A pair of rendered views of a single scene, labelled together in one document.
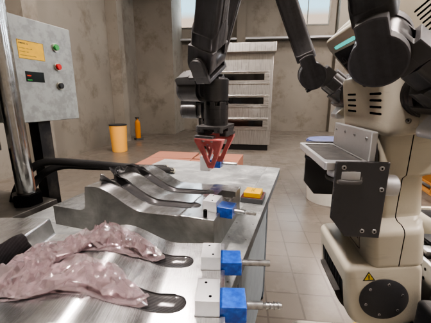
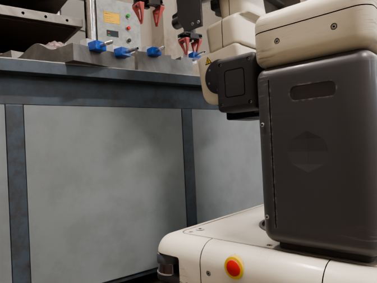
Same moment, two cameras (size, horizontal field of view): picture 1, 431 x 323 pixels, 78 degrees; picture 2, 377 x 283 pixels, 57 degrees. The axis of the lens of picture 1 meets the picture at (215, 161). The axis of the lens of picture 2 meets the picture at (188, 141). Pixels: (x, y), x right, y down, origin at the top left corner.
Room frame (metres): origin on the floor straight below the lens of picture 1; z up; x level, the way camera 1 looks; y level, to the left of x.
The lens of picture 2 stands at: (-0.41, -0.91, 0.52)
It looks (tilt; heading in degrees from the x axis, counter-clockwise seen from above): 1 degrees up; 36
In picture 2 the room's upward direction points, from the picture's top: 3 degrees counter-clockwise
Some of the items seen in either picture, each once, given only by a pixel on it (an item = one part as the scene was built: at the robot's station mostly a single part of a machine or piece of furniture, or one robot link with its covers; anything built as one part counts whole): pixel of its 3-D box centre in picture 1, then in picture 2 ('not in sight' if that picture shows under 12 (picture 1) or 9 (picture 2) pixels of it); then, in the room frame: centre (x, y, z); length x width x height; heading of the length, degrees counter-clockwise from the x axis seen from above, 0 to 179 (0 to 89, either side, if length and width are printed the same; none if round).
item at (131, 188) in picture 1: (152, 184); not in sight; (0.75, 0.19, 0.92); 0.35 x 0.16 x 0.09; 71
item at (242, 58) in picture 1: (234, 99); not in sight; (6.47, -0.46, 1.14); 1.75 x 1.35 x 2.28; 82
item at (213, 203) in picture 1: (230, 210); (155, 51); (0.62, -0.04, 0.89); 0.13 x 0.05 x 0.05; 71
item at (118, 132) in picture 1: (118, 138); not in sight; (5.91, 2.18, 0.31); 0.40 x 0.39 x 0.61; 175
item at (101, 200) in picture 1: (151, 197); (137, 72); (0.77, 0.20, 0.87); 0.50 x 0.26 x 0.14; 71
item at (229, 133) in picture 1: (218, 144); (153, 14); (0.66, -0.01, 1.05); 0.07 x 0.07 x 0.09; 71
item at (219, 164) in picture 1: (219, 163); (196, 55); (0.94, -0.01, 0.94); 0.13 x 0.05 x 0.05; 71
